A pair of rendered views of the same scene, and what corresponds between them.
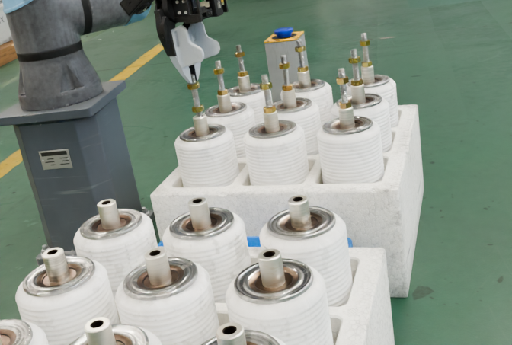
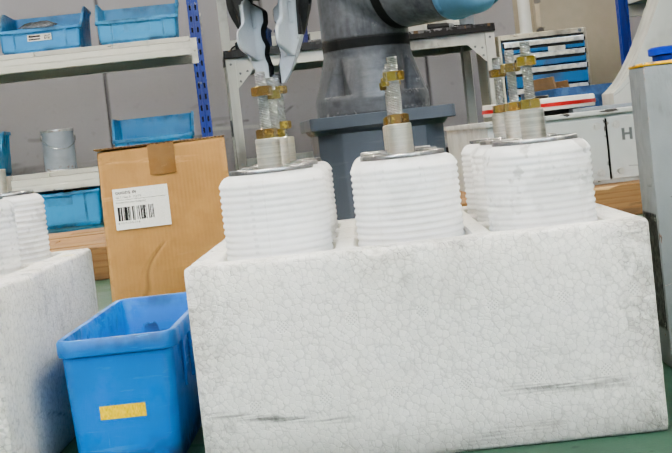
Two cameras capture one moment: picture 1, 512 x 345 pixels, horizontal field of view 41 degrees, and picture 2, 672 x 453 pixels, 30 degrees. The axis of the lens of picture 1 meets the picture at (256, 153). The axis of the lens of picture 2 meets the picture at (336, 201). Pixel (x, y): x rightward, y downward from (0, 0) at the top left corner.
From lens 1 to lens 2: 1.44 m
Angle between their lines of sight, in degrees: 72
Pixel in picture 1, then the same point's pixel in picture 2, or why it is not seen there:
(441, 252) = not seen: outside the picture
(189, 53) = (244, 39)
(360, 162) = (227, 225)
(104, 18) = (396, 3)
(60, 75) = (331, 75)
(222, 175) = not seen: hidden behind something
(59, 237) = not seen: hidden behind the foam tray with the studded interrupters
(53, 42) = (332, 30)
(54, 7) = not seen: outside the picture
